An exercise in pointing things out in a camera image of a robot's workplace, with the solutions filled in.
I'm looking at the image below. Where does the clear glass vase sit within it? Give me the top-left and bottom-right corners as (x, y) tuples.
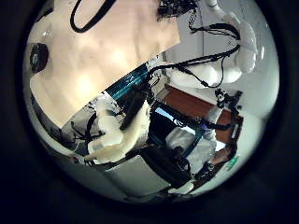
(28, 42), (50, 75)

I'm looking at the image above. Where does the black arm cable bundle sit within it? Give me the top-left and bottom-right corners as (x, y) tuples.
(149, 21), (243, 90)

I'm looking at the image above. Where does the teal aluminium frame rail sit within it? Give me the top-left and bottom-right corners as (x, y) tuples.
(105, 64), (151, 101)

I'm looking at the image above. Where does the black looped cable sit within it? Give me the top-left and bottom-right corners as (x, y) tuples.
(69, 0), (118, 35)

